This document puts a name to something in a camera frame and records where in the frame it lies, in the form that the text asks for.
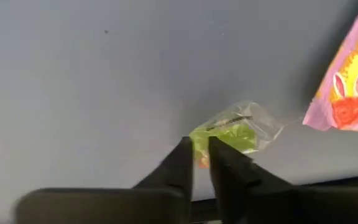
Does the yellow Sour Patch candy bag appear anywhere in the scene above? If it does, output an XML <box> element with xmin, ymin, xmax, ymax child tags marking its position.
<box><xmin>301</xmin><ymin>0</ymin><xmax>358</xmax><ymax>134</ymax></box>

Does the green gummy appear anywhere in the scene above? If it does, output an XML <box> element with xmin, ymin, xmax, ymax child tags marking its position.
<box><xmin>188</xmin><ymin>100</ymin><xmax>286</xmax><ymax>170</ymax></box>

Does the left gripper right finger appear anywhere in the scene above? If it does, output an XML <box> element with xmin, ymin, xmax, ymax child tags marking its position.
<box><xmin>208</xmin><ymin>136</ymin><xmax>358</xmax><ymax>224</ymax></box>

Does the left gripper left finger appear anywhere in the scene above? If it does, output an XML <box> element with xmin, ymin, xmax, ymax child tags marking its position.
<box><xmin>12</xmin><ymin>136</ymin><xmax>196</xmax><ymax>224</ymax></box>

